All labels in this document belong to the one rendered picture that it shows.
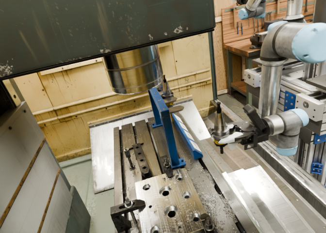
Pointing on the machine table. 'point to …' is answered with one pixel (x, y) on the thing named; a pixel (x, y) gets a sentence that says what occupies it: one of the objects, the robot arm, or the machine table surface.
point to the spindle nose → (134, 70)
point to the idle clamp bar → (142, 162)
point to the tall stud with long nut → (128, 157)
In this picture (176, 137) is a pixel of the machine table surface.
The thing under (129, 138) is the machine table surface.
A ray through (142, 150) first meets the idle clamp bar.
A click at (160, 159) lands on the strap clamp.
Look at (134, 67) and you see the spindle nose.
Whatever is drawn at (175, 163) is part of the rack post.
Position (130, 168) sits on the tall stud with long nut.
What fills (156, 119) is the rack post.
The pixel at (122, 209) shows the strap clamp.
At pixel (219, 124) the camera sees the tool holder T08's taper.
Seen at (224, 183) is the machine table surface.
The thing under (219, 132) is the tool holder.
